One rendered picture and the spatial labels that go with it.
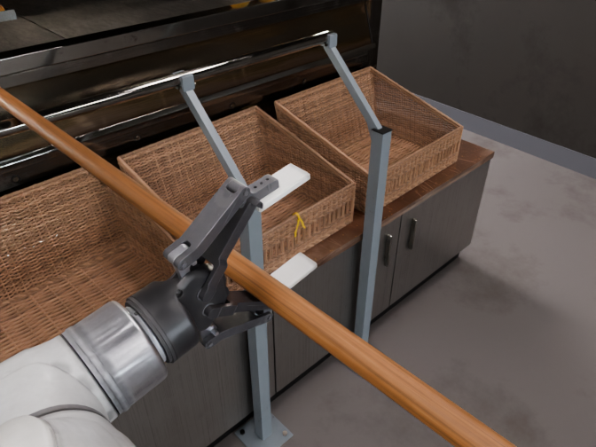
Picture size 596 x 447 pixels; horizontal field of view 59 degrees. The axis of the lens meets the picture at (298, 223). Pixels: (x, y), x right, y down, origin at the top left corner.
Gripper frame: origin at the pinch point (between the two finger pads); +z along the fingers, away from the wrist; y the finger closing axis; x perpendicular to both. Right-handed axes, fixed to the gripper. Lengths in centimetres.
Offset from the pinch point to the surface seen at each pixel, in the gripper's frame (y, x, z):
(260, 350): 86, -41, 16
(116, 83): 29, -105, 27
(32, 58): 13, -104, 8
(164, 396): 82, -47, -11
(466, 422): 2.4, 25.9, -6.1
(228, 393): 101, -46, 5
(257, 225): 44, -43, 24
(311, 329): 3.5, 9.3, -7.6
